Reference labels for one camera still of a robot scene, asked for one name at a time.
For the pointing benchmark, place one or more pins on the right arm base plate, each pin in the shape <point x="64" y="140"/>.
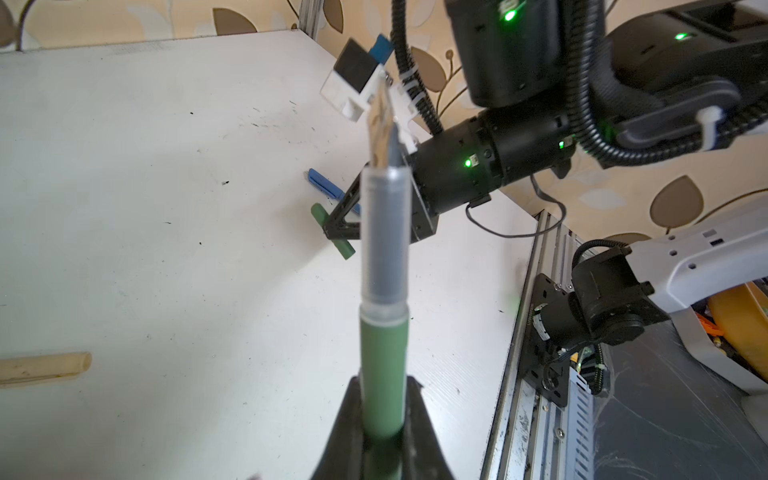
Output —
<point x="558" y="341"/>

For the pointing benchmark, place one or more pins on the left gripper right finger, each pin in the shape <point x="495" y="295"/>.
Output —
<point x="422" y="456"/>

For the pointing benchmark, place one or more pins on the green pen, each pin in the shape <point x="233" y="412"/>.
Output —
<point x="386" y="201"/>

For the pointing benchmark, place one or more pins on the green pen cap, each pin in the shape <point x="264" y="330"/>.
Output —
<point x="337" y="228"/>

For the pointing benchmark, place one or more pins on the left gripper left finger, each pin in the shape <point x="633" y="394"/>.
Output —
<point x="342" y="457"/>

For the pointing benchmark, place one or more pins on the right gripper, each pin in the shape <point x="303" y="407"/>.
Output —
<point x="466" y="163"/>

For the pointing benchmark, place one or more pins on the tan pen cap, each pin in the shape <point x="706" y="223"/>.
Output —
<point x="24" y="371"/>

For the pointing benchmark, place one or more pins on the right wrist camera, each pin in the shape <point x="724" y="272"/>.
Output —
<point x="351" y="86"/>

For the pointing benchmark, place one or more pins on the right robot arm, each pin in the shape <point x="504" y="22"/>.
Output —
<point x="550" y="79"/>

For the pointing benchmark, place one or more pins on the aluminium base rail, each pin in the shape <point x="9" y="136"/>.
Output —
<point x="535" y="433"/>

